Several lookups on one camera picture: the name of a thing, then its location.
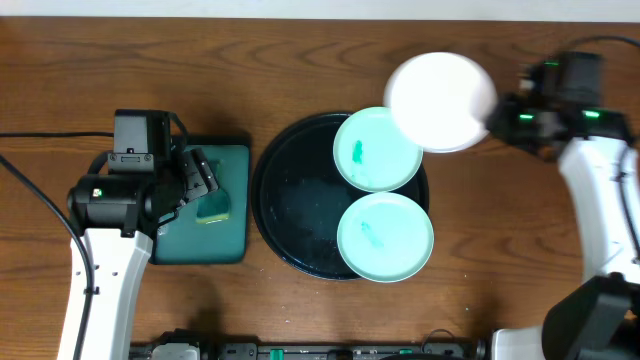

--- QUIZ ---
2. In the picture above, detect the mint green plate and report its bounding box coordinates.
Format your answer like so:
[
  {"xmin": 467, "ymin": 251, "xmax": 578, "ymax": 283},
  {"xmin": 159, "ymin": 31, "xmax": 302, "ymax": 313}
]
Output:
[
  {"xmin": 337, "ymin": 192, "xmax": 435, "ymax": 283},
  {"xmin": 333, "ymin": 107, "xmax": 423, "ymax": 193}
]

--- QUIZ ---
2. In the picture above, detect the round black tray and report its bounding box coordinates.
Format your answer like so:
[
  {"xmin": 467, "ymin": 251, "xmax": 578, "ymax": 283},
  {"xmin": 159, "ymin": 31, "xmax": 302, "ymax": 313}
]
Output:
[{"xmin": 252, "ymin": 113, "xmax": 429, "ymax": 280}]

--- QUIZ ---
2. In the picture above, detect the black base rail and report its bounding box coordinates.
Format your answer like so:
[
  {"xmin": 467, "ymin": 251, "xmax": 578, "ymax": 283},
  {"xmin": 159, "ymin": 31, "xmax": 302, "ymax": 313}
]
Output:
[{"xmin": 128, "ymin": 329, "xmax": 491, "ymax": 360}]

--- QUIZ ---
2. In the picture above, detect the dark green rectangular tray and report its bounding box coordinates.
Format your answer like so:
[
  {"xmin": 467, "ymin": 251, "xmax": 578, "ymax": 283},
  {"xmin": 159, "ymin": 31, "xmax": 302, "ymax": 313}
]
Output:
[{"xmin": 151, "ymin": 135, "xmax": 250, "ymax": 265}]

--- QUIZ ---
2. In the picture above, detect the green yellow sponge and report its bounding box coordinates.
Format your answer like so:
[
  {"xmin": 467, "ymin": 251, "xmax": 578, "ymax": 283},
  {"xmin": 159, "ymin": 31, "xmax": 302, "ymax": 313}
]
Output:
[{"xmin": 196, "ymin": 160, "xmax": 231, "ymax": 224}]

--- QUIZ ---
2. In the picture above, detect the white plate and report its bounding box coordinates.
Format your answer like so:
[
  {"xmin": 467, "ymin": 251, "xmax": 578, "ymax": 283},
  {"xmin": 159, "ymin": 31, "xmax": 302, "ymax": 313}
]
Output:
[{"xmin": 384, "ymin": 52, "xmax": 498, "ymax": 153}]

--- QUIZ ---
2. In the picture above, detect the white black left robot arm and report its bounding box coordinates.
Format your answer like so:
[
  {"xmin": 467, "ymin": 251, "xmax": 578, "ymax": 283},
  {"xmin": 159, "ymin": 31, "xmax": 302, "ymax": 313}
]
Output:
[{"xmin": 58, "ymin": 145, "xmax": 249, "ymax": 359}]

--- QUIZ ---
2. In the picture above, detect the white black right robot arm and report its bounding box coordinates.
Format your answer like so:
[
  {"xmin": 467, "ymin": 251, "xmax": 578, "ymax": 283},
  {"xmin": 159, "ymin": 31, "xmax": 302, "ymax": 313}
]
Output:
[{"xmin": 486, "ymin": 93, "xmax": 639, "ymax": 359}]

